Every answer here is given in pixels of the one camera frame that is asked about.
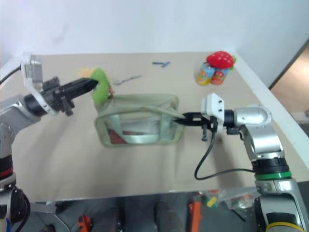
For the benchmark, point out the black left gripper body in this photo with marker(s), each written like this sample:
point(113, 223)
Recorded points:
point(54, 95)

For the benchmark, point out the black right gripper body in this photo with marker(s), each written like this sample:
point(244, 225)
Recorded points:
point(205, 123)

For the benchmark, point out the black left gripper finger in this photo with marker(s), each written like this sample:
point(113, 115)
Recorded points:
point(80, 92)
point(79, 83)

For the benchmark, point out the green transparent zip pouch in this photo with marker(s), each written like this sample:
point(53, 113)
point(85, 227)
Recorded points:
point(140, 120)

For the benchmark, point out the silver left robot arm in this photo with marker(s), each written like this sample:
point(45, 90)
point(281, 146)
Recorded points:
point(9, 113)

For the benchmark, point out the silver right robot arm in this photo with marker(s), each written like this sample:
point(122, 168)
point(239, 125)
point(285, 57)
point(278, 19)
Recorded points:
point(263, 135)

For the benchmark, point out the red strawberry plush toy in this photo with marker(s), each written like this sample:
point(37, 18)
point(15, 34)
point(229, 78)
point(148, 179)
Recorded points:
point(220, 59)

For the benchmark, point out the yellow printed drink can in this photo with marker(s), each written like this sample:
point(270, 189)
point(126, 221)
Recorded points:
point(204, 75)

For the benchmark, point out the red printed drink can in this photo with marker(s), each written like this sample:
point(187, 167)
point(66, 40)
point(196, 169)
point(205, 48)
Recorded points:
point(219, 76)

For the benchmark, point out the clear bag with colourful items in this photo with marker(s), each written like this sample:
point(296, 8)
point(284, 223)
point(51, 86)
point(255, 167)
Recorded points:
point(212, 199)

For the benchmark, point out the clear bag with red items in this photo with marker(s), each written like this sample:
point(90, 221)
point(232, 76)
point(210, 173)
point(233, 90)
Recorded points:
point(241, 201)

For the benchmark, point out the orange upright bar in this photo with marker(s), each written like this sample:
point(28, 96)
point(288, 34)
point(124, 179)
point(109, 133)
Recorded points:
point(195, 212)

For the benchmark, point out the small orange tool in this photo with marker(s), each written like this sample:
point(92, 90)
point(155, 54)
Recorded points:
point(84, 221)

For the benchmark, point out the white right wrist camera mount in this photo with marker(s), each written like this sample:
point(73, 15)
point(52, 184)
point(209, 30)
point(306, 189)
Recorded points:
point(213, 106)

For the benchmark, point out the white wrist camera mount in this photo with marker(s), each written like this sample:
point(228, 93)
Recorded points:
point(213, 106)
point(32, 70)

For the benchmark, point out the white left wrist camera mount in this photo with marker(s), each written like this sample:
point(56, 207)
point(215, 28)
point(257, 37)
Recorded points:
point(32, 70)

